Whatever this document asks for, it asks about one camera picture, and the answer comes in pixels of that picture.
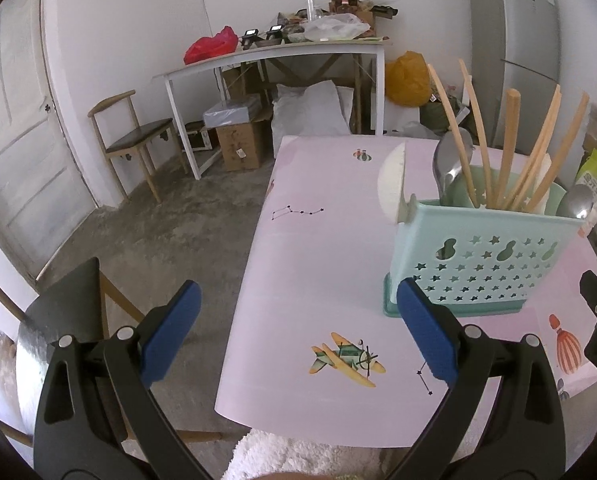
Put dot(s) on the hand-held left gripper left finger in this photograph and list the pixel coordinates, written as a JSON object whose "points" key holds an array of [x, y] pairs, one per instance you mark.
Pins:
{"points": [[171, 335]]}

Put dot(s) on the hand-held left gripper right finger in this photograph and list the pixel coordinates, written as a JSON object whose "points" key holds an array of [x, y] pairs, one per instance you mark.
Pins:
{"points": [[426, 335]]}

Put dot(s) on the teal star-cut utensil holder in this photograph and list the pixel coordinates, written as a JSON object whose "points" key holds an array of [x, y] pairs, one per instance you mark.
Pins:
{"points": [[478, 270]]}

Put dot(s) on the grey metal spoon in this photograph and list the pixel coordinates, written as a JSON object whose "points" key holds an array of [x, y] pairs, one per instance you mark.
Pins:
{"points": [[575, 202], [448, 160]]}

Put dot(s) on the bundle of wooden chopsticks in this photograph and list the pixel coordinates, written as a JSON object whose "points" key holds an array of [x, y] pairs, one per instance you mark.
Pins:
{"points": [[509, 135]]}

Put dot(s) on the wooden chair with dark seat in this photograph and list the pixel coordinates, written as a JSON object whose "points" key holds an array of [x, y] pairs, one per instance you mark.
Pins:
{"points": [[138, 132], [63, 305]]}

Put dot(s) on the pink printed tablecloth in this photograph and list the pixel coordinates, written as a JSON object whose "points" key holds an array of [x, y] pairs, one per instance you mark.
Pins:
{"points": [[318, 260]]}

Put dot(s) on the white fleece garment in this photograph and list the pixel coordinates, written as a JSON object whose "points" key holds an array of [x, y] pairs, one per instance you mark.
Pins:
{"points": [[288, 455]]}

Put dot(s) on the small cardboard box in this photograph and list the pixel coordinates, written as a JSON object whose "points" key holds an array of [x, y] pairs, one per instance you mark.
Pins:
{"points": [[241, 145]]}

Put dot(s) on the clear plastic bag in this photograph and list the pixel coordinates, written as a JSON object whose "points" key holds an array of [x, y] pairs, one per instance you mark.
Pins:
{"points": [[416, 131]]}

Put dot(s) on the dark green bag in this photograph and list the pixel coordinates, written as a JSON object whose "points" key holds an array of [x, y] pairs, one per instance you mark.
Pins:
{"points": [[436, 112]]}

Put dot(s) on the grey wrapped pack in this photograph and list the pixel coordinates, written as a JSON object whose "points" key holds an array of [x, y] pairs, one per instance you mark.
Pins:
{"points": [[231, 110]]}

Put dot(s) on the white panel door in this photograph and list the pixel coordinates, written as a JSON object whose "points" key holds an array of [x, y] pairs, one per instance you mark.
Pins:
{"points": [[23, 135]]}

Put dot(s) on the white woven sack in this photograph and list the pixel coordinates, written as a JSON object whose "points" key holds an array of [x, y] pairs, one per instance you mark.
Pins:
{"points": [[308, 110]]}

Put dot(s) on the yellow plastic bag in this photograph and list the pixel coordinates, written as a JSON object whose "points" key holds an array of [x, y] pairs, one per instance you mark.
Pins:
{"points": [[406, 77]]}

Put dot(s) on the silver refrigerator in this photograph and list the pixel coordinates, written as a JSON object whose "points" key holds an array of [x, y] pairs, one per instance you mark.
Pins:
{"points": [[518, 35]]}

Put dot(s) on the red plastic bag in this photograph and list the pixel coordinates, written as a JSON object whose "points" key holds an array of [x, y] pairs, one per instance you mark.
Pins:
{"points": [[208, 47]]}

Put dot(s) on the long white side table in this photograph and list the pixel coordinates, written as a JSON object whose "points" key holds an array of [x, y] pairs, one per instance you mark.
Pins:
{"points": [[328, 45]]}

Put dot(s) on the small black lamp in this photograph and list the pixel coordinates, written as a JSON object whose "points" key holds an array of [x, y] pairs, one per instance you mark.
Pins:
{"points": [[275, 35], [251, 39]]}

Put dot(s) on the white plastic bag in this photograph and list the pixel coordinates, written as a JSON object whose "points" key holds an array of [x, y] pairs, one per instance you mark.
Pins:
{"points": [[333, 27]]}

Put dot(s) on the clear glass bottle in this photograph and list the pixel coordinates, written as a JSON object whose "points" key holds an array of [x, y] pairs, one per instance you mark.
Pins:
{"points": [[312, 10]]}

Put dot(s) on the dark brown box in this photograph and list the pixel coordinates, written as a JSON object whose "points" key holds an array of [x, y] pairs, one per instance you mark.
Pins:
{"points": [[344, 0]]}

